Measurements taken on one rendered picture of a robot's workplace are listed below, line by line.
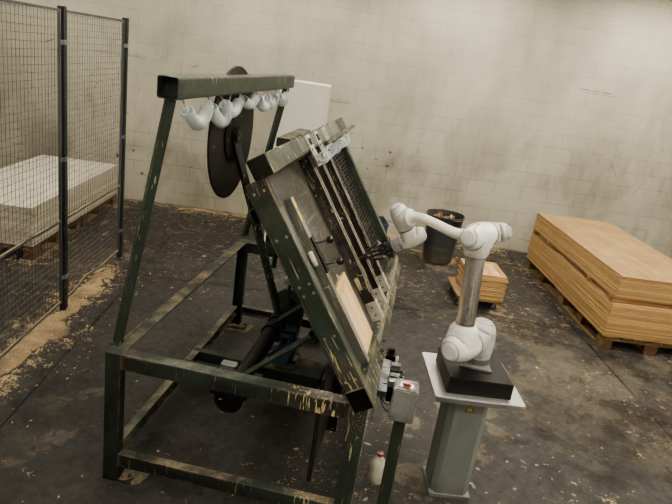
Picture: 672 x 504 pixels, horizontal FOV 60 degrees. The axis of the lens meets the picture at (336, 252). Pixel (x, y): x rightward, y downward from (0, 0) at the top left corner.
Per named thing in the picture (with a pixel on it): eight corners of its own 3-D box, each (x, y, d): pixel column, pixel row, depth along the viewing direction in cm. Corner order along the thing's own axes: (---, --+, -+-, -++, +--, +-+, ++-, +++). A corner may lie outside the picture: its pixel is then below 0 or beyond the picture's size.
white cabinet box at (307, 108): (308, 255, 736) (331, 87, 672) (262, 248, 733) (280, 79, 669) (310, 240, 794) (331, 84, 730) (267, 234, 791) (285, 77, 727)
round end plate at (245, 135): (211, 212, 333) (223, 66, 309) (202, 210, 334) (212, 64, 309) (253, 186, 409) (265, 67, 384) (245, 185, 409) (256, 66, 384)
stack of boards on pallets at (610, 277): (698, 361, 593) (725, 290, 568) (598, 349, 587) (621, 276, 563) (595, 275, 826) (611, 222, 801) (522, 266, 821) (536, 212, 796)
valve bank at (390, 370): (397, 425, 314) (405, 386, 306) (371, 420, 315) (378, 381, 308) (402, 379, 361) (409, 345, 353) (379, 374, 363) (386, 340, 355)
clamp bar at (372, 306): (372, 323, 357) (408, 310, 351) (288, 143, 333) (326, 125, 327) (374, 317, 367) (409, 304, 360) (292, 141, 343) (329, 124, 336)
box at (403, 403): (412, 426, 284) (418, 394, 278) (387, 420, 285) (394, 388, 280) (412, 412, 295) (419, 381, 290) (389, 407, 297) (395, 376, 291)
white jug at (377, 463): (382, 487, 350) (388, 459, 344) (366, 483, 352) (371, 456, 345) (383, 476, 360) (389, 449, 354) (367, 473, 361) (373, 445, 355)
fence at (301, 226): (361, 365, 307) (368, 363, 306) (283, 201, 288) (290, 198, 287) (362, 361, 312) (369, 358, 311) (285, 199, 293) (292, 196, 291)
